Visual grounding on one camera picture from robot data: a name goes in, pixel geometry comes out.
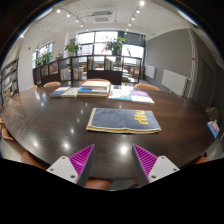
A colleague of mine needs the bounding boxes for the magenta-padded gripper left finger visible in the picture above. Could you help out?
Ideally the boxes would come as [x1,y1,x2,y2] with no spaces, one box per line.
[45,143,96,188]

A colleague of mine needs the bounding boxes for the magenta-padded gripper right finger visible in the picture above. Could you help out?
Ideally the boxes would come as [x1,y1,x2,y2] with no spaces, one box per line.
[131,144,181,187]

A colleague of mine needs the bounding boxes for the blue and red magazine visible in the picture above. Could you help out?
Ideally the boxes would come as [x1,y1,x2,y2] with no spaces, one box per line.
[206,119,221,140]

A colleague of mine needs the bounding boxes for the purple and white book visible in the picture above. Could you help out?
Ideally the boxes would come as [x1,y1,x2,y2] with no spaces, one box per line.
[129,89,156,106]

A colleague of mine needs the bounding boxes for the yellowish book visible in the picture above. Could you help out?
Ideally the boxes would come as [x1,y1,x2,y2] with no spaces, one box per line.
[76,91,109,99]

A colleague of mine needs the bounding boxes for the white thin book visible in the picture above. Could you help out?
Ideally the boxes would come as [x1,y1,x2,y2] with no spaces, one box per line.
[60,87,80,99]

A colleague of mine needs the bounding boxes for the dark blue book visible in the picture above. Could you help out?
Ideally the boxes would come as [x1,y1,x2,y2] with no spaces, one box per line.
[49,86,72,99]

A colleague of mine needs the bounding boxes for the blue-covered book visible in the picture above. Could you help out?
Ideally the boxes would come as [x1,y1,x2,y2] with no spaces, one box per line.
[77,87,109,96]

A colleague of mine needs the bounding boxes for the beige thick book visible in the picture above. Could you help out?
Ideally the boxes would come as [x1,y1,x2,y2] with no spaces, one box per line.
[79,80,111,93]

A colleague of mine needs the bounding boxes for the large white radiator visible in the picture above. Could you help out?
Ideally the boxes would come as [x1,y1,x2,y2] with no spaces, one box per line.
[161,68,190,97]

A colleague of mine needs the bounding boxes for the small white radiator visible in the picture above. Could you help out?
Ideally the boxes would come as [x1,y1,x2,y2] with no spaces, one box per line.
[144,64,157,80]

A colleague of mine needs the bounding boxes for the dark open shelf unit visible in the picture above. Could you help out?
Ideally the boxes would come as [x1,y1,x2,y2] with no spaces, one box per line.
[32,54,143,86]

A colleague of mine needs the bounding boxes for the small potted plant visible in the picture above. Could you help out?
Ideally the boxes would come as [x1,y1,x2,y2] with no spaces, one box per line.
[35,51,55,67]

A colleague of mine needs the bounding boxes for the medium potted plant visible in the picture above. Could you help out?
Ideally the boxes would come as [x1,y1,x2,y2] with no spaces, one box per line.
[64,41,83,58]

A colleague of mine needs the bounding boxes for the large leafy potted plant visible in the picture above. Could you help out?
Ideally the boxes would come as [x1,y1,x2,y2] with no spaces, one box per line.
[102,35,128,56]

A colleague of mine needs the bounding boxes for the ceiling air conditioner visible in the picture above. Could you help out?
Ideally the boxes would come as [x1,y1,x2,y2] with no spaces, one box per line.
[87,10,116,25]

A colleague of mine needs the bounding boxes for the ceiling lights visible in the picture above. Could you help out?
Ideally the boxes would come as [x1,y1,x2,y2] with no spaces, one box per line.
[19,0,148,38]

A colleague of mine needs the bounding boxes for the tall wall bookshelf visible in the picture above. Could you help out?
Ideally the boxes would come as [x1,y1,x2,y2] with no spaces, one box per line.
[0,58,20,102]

